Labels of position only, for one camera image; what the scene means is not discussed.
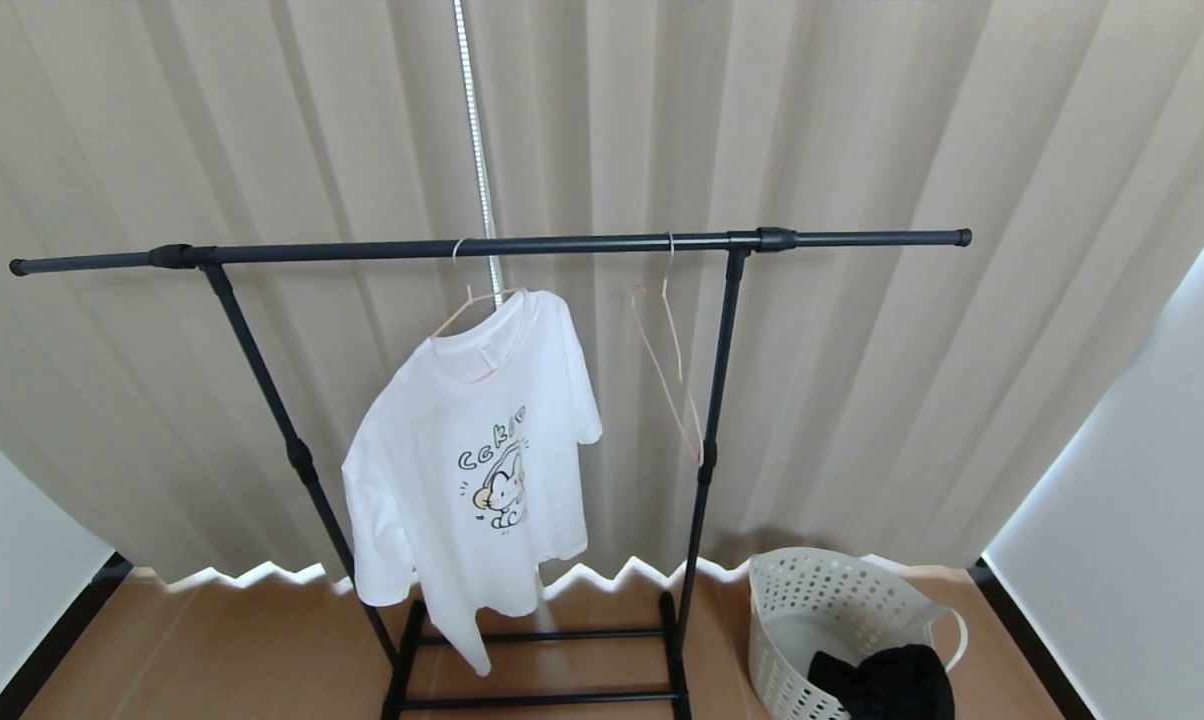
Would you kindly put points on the pink clothes hanger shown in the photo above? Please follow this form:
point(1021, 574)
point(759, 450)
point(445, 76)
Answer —
point(457, 268)
point(670, 262)

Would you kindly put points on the white printed t-shirt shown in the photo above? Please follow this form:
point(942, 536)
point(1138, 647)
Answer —
point(432, 500)

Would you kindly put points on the black shorts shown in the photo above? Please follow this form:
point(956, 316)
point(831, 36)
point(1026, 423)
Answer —
point(892, 685)

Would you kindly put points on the black clothes rack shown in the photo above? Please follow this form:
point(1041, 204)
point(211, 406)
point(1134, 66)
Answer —
point(362, 248)

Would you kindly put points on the white laundry basket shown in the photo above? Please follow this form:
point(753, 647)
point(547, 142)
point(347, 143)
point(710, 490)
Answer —
point(822, 590)

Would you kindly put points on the beige curtain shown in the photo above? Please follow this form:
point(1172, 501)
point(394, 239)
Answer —
point(212, 120)

